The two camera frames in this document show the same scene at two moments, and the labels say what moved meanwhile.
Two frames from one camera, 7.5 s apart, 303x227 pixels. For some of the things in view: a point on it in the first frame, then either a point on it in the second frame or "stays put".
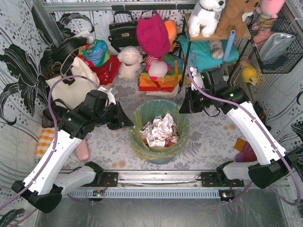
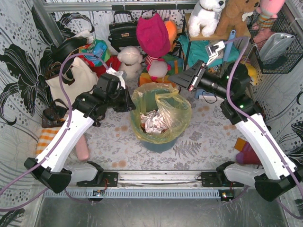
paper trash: x=161 y=132 → x=152 y=122
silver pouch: x=275 y=45 stays put
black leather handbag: x=123 y=33 stays put
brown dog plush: x=231 y=18 stays put
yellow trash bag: x=145 y=112 → x=174 y=107
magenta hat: x=152 y=36 stays put
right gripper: x=192 y=101 → x=197 y=77
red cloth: x=106 y=73 stays put
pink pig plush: x=157 y=68 stays put
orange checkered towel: x=46 y=135 stays put
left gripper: x=117 y=116 → x=128 y=101
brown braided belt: x=48 y=120 stays put
